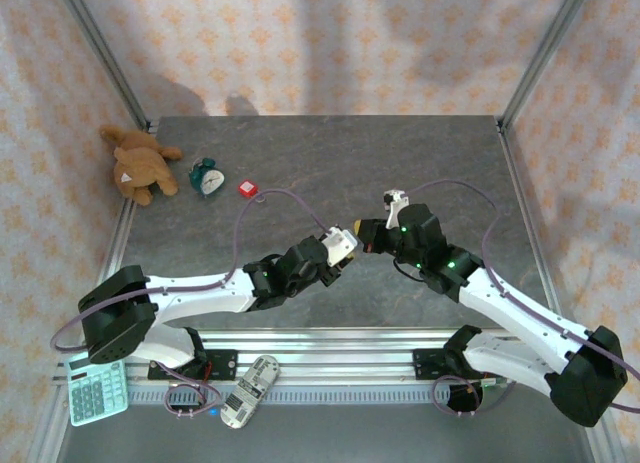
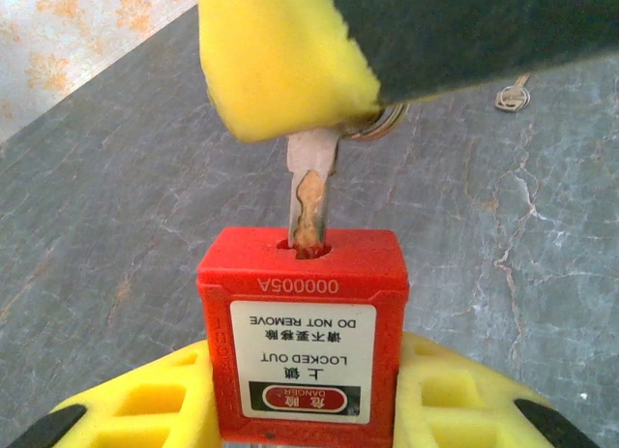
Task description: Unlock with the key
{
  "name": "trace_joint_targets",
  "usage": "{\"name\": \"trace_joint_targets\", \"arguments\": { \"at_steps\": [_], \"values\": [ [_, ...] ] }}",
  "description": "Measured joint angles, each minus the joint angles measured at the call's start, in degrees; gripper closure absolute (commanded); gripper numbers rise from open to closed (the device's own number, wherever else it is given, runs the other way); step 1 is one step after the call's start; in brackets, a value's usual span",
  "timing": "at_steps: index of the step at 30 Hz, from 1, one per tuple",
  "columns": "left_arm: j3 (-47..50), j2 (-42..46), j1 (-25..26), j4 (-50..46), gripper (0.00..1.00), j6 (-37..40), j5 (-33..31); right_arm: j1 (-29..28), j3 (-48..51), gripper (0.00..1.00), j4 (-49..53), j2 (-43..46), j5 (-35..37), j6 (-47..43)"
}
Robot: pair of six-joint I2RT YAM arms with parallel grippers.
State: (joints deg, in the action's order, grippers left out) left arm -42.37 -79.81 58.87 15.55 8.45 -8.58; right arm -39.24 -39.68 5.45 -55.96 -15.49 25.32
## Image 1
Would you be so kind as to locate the aluminium frame post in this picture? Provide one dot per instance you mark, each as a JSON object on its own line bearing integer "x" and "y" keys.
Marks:
{"x": 542, "y": 58}
{"x": 107, "y": 58}
{"x": 607, "y": 443}
{"x": 50, "y": 428}

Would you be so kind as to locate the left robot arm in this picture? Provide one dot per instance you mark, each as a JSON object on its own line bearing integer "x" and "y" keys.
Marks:
{"x": 200, "y": 293}

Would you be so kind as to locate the mint green calculator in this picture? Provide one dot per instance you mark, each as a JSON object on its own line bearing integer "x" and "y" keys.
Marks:
{"x": 95, "y": 393}

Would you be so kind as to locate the aluminium base rail beam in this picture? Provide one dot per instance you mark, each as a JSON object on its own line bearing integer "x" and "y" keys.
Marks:
{"x": 325, "y": 355}

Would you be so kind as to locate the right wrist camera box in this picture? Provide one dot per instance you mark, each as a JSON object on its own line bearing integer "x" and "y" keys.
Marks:
{"x": 395, "y": 203}

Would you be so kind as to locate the small green circuit board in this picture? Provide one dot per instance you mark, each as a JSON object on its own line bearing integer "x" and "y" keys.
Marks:
{"x": 492, "y": 381}

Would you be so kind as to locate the brown teddy bear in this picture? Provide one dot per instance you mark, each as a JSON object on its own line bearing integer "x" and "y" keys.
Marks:
{"x": 140, "y": 168}

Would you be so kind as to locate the teal alarm clock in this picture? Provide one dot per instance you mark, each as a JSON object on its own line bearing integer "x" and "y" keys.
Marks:
{"x": 207, "y": 180}

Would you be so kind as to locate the white labelled oblong case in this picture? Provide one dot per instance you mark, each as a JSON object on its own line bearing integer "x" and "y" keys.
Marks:
{"x": 250, "y": 390}

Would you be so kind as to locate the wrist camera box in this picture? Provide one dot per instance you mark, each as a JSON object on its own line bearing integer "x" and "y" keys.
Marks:
{"x": 395, "y": 203}
{"x": 340, "y": 245}

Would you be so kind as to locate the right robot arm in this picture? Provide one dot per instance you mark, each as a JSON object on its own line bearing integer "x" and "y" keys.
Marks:
{"x": 520, "y": 313}

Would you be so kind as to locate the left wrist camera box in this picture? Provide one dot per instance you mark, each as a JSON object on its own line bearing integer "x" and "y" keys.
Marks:
{"x": 340, "y": 245}

